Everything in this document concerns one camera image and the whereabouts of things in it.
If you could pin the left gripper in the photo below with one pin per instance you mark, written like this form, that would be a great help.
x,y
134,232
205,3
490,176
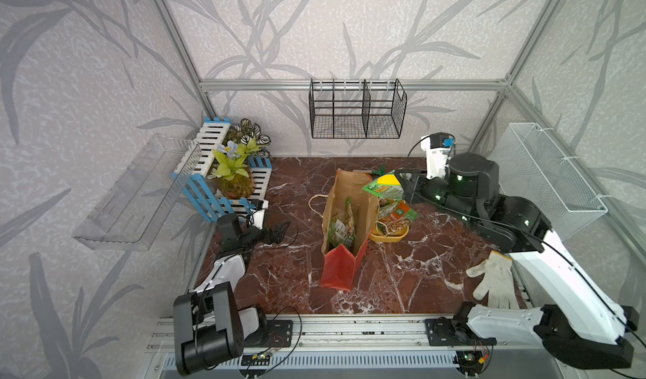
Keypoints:
x,y
275,237

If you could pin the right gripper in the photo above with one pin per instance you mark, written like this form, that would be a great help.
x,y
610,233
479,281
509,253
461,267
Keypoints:
x,y
415,187

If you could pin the mushroom soup packet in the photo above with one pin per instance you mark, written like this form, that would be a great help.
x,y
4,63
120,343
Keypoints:
x,y
342,228

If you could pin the red paper bag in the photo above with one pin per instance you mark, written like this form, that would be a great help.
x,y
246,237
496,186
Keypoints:
x,y
341,265

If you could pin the yellow green soup packet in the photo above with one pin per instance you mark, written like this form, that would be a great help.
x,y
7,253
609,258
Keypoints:
x,y
386,186

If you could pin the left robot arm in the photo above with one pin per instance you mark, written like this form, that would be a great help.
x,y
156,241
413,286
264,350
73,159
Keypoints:
x,y
208,328

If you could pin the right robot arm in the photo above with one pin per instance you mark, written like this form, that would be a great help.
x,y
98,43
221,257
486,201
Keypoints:
x,y
582,327

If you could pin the red green cereal packet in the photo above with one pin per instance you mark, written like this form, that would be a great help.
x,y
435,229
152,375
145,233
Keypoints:
x,y
396,211

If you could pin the green toy rake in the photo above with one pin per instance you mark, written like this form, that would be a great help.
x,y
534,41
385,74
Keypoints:
x,y
373,173

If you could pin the yellow plastic tray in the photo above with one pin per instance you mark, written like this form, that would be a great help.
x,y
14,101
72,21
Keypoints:
x,y
390,232

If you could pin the potted artificial plant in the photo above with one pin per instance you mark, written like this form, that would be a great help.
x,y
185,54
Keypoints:
x,y
231,170

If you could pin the blue white wooden crate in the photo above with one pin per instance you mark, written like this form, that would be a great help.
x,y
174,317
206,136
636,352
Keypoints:
x,y
203,195

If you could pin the white work glove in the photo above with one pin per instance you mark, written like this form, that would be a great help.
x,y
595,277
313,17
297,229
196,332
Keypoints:
x,y
497,283

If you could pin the clear acrylic shelf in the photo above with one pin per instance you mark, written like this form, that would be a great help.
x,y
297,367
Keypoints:
x,y
132,213

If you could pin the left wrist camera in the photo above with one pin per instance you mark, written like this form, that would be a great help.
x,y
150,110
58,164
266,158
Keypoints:
x,y
256,218

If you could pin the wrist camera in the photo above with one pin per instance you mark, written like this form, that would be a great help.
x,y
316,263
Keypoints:
x,y
256,218
438,148

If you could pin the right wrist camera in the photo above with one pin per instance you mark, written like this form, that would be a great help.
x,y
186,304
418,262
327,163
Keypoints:
x,y
438,148

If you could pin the white wire basket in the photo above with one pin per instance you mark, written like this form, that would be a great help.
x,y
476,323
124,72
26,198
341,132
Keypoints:
x,y
533,166

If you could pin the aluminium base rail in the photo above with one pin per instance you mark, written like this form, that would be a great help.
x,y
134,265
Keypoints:
x,y
354,332

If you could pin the black wire basket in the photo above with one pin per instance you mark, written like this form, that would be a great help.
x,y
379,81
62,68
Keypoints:
x,y
361,109

